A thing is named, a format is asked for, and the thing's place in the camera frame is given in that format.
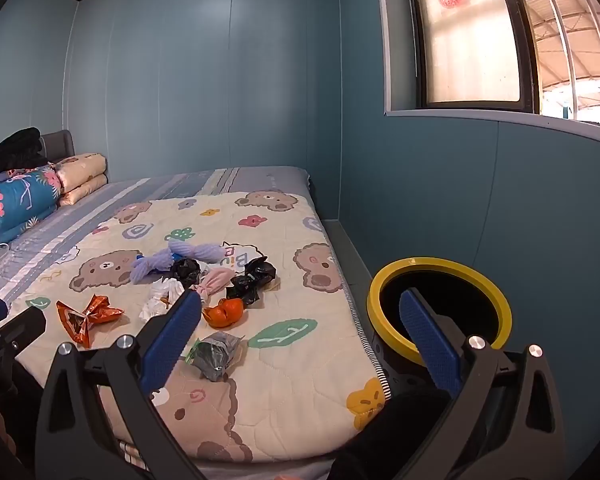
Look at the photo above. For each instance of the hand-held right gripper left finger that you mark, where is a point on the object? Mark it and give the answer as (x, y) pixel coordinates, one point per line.
(177, 332)

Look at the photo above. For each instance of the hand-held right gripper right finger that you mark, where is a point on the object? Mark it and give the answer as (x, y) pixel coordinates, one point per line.
(427, 335)

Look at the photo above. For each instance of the white paper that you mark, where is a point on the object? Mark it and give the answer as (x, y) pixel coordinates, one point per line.
(157, 300)

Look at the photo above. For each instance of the grey wrapper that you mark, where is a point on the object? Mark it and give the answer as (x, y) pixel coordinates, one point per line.
(215, 355)

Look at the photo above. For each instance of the orange ball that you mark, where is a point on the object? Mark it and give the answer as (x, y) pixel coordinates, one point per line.
(222, 312)

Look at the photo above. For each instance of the small black plastic bag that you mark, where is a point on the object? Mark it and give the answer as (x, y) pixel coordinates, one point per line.
(186, 270)

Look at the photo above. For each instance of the orange foil snack wrapper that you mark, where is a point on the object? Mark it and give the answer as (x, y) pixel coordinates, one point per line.
(92, 312)

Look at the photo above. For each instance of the black bin with yellow rim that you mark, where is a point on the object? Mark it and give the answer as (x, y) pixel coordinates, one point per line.
(440, 263)

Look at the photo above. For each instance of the large black plastic bag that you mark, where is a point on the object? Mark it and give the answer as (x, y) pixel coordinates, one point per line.
(250, 280)

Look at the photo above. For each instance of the bear printed blanket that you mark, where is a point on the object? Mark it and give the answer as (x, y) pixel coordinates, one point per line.
(280, 385)

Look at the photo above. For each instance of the blue floral folded quilt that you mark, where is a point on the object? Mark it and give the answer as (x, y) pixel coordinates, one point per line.
(15, 200)

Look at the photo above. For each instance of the person's dark trouser leg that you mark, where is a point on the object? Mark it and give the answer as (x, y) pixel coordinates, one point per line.
(380, 440)

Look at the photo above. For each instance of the bed with striped sheet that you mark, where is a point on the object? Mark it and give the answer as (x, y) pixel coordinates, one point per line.
(180, 182)

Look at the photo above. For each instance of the black clothing pile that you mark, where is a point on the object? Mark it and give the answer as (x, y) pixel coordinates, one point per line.
(12, 152)

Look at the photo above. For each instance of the beige pillows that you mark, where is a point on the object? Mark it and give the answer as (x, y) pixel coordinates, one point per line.
(82, 170)

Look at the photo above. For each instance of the window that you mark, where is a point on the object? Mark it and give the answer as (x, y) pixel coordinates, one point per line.
(475, 50)

